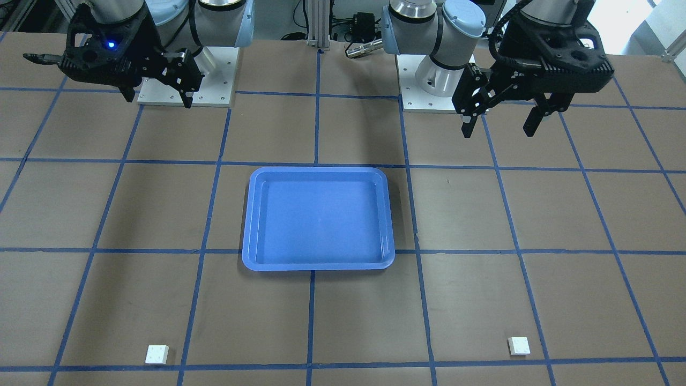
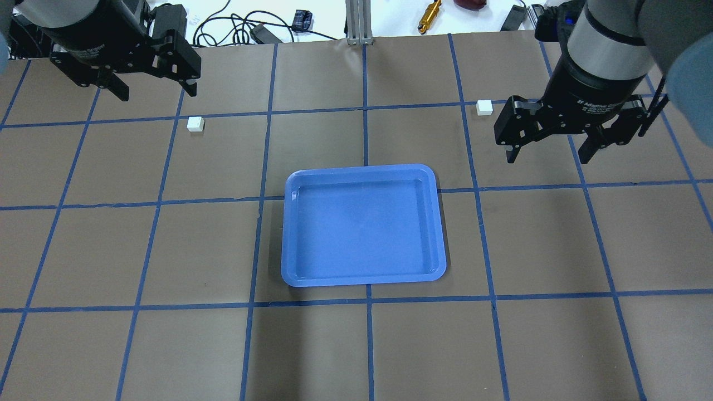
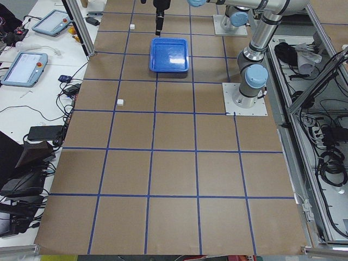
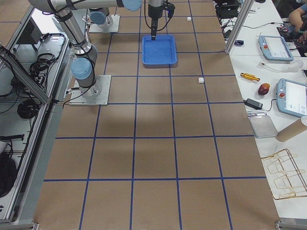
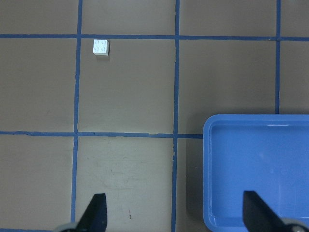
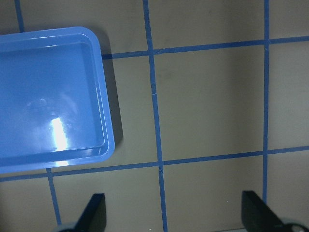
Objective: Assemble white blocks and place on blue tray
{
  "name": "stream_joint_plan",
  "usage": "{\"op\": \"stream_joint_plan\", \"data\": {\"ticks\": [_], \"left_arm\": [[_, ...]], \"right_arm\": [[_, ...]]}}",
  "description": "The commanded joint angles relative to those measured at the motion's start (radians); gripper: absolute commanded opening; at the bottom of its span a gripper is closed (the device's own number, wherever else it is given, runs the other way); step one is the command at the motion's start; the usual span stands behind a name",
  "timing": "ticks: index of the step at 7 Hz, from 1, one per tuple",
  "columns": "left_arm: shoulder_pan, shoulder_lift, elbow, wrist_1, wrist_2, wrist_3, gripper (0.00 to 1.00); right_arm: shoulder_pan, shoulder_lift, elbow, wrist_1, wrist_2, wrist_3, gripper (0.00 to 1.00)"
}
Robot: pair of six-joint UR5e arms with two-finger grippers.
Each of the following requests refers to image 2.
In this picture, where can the black box device right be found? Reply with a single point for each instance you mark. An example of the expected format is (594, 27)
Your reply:
(514, 18)

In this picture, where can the small black blue device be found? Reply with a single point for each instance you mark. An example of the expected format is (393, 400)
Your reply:
(302, 21)

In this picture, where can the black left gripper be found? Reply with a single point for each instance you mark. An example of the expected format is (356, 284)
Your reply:
(89, 34)

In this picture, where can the aluminium frame post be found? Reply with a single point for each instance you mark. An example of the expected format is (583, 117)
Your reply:
(359, 23)

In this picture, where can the blue plastic tray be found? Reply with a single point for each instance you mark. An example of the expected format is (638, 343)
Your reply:
(362, 226)

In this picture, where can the brass cylinder tool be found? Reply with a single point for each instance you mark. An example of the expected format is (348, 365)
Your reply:
(429, 15)

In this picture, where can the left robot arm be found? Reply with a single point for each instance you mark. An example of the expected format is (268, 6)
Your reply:
(40, 14)

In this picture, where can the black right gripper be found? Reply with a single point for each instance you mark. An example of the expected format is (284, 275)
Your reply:
(591, 84)

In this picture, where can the dark red object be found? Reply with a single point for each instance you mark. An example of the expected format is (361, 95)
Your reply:
(471, 5)

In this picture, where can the black power adapter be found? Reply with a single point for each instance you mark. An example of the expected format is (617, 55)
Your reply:
(261, 35)

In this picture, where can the white block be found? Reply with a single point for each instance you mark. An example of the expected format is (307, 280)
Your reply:
(484, 107)
(196, 124)

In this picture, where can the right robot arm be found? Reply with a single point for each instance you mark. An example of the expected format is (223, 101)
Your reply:
(621, 63)

